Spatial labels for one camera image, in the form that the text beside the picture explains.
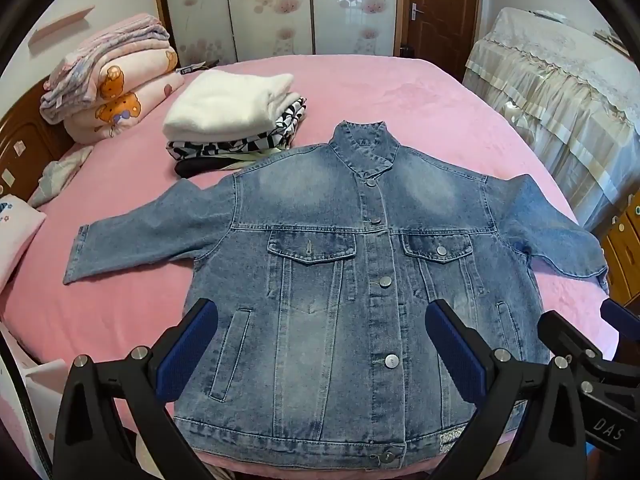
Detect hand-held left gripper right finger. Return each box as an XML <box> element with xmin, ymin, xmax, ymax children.
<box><xmin>424</xmin><ymin>299</ymin><xmax>588</xmax><ymax>480</ymax></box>

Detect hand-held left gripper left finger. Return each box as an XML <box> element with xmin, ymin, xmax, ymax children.
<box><xmin>52</xmin><ymin>298</ymin><xmax>219</xmax><ymax>480</ymax></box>

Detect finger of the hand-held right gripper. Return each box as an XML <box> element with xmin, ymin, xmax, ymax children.
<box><xmin>600</xmin><ymin>299</ymin><xmax>640</xmax><ymax>336</ymax></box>
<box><xmin>537</xmin><ymin>310</ymin><xmax>621</xmax><ymax>396</ymax></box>

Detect blue denim jacket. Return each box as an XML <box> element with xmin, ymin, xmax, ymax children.
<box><xmin>63</xmin><ymin>120</ymin><xmax>610</xmax><ymax>462</ymax></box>

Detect wooden drawer chest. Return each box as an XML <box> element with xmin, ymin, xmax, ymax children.
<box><xmin>597</xmin><ymin>192</ymin><xmax>640</xmax><ymax>311</ymax></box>

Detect folded black garment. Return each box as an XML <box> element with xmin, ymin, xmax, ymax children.
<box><xmin>175</xmin><ymin>156</ymin><xmax>236</xmax><ymax>179</ymax></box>

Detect pink embroidered pillow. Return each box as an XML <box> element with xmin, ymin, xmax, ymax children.
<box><xmin>0</xmin><ymin>194</ymin><xmax>47</xmax><ymax>286</ymax></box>

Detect folded black-white patterned garment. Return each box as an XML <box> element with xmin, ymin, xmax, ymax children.
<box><xmin>166</xmin><ymin>97</ymin><xmax>307</xmax><ymax>162</ymax></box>

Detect folded pale green garment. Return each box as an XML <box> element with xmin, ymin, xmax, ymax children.
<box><xmin>235</xmin><ymin>146</ymin><xmax>287</xmax><ymax>162</ymax></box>

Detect small grey-white patterned cloth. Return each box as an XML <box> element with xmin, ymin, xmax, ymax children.
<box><xmin>27</xmin><ymin>145</ymin><xmax>93</xmax><ymax>208</ymax></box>

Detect folded white fleece sweater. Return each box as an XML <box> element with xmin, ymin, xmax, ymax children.
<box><xmin>163</xmin><ymin>70</ymin><xmax>295</xmax><ymax>141</ymax></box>

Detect folded pink bear-print quilt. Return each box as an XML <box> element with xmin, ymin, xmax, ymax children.
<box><xmin>65</xmin><ymin>40</ymin><xmax>186</xmax><ymax>146</ymax></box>

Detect wooden headboard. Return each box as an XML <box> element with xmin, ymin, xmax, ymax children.
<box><xmin>0</xmin><ymin>77</ymin><xmax>76</xmax><ymax>201</ymax></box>

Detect pink plush bed blanket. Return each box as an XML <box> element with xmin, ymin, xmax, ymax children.
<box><xmin>0</xmin><ymin>55</ymin><xmax>621</xmax><ymax>466</ymax></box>

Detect small black item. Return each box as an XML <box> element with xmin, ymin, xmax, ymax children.
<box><xmin>177</xmin><ymin>60</ymin><xmax>219</xmax><ymax>75</ymax></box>

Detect folded bear print quilts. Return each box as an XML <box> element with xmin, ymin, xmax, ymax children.
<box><xmin>40</xmin><ymin>12</ymin><xmax>173</xmax><ymax>123</ymax></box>

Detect brown wooden door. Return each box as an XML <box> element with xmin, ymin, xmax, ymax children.
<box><xmin>402</xmin><ymin>0</ymin><xmax>481</xmax><ymax>81</ymax></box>

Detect floral wardrobe doors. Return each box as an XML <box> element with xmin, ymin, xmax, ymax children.
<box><xmin>150</xmin><ymin>0</ymin><xmax>413</xmax><ymax>68</ymax></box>

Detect pink wall shelf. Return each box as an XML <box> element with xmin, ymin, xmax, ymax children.
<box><xmin>27</xmin><ymin>6</ymin><xmax>96</xmax><ymax>53</ymax></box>

